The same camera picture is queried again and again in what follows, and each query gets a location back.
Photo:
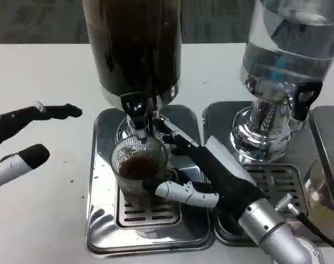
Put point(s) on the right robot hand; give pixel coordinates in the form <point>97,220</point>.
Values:
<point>224,170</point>

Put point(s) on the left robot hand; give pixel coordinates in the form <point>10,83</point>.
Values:
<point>18,116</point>

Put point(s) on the clear ribbed glass cup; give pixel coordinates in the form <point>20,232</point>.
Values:
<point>134,192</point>

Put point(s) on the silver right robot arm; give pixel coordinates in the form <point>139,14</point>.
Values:
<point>266,228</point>

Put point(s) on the steel slotted drip grid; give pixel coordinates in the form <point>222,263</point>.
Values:
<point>279,178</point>
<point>147,223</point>

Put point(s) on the black tap lever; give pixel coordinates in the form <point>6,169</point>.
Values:
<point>300,114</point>
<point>141,121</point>

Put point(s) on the steel dispenser base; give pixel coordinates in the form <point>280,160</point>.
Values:
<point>329,129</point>

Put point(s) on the dark coffee drink dispenser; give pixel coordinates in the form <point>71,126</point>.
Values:
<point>134,41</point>

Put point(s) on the clear water drink dispenser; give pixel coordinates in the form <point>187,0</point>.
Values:
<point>288,35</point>

